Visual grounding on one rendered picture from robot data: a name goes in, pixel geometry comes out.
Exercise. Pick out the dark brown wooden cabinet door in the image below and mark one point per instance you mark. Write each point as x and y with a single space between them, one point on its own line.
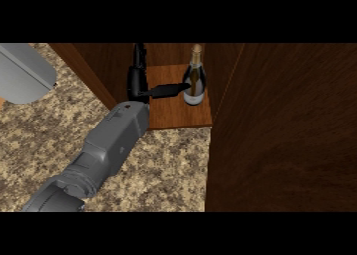
288 132

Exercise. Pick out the brown wooden cabinet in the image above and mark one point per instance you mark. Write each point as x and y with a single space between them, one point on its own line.
173 111

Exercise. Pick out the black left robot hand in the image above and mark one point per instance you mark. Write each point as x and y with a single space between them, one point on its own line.
136 84

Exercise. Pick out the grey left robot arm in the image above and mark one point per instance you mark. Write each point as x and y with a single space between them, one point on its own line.
114 132

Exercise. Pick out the pale grey rounded appliance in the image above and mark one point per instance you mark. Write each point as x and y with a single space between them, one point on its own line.
16 73

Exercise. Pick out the dark wine bottle, gold foil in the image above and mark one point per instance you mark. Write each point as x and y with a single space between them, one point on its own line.
194 78

